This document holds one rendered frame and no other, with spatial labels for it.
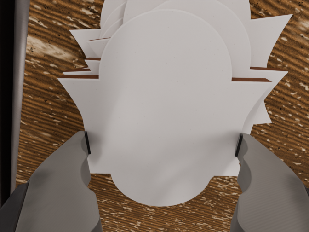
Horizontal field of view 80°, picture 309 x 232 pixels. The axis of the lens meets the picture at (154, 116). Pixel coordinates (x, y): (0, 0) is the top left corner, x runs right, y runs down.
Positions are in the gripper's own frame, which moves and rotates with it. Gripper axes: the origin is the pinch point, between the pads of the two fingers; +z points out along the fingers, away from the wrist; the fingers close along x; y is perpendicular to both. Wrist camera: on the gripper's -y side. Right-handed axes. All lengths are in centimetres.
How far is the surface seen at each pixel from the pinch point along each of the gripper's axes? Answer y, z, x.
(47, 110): 1.3, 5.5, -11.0
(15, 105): 1.7, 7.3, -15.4
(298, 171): 8.5, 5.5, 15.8
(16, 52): -3.7, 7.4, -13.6
